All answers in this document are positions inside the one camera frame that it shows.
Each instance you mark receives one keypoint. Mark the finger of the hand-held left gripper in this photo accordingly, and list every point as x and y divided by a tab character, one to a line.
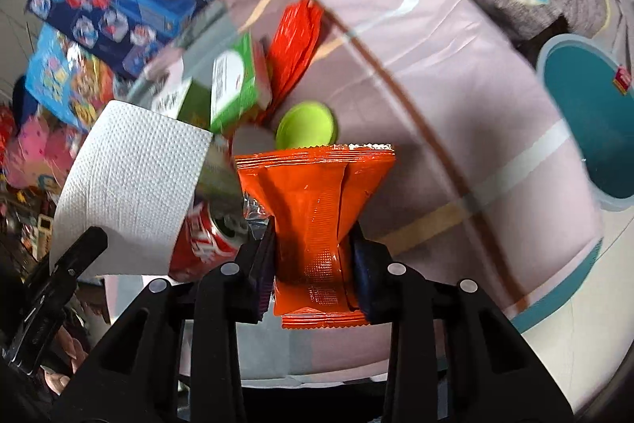
69	264

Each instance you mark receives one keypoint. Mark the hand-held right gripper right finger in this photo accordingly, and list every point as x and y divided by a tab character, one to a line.
369	284

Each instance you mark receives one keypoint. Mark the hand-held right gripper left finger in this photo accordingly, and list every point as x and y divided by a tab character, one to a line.
261	284

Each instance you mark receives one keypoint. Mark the orange snack packet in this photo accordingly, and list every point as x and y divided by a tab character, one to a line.
312	225

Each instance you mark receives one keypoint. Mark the white paper towel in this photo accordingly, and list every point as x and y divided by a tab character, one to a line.
129	180

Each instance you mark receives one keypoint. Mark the blue plastic bin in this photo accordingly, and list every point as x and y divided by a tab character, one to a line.
584	115

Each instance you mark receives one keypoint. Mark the red soda can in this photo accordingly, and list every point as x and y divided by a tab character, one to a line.
203	244

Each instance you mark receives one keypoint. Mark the silver foil packet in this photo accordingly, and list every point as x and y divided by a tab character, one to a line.
220	177

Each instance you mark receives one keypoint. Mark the green plastic lid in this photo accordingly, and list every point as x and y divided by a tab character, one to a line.
307	125

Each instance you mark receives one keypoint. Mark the light blue toy box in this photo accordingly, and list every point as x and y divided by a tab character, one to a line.
54	71

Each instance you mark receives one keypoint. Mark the green carton with white label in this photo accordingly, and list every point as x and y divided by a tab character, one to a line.
237	81

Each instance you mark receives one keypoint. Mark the pink striped blanket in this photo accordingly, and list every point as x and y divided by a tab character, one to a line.
421	81

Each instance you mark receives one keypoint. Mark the red plastic packet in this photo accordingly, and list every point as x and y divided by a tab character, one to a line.
292	46

